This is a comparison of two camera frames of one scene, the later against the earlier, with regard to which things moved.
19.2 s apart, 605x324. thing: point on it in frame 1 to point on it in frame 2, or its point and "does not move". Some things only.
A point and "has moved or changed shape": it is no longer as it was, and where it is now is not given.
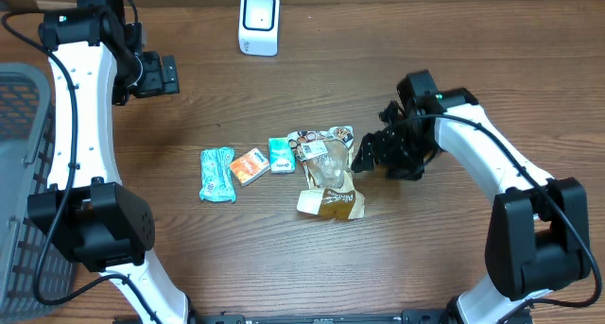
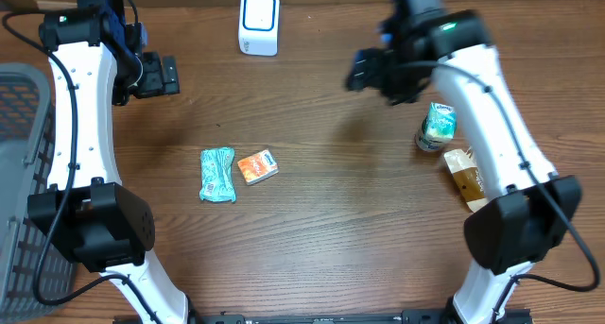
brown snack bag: (327, 159) to (462, 168)
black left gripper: (157, 84) does not move
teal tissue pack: (282, 155) has moved or changed shape
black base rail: (407, 316) does not move
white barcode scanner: (259, 24) does not move
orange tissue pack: (250, 166) has moved or changed shape
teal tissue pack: (217, 175) does not move
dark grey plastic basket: (26, 161) does not move
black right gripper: (377, 150) to (371, 75)
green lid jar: (431, 155) has moved or changed shape
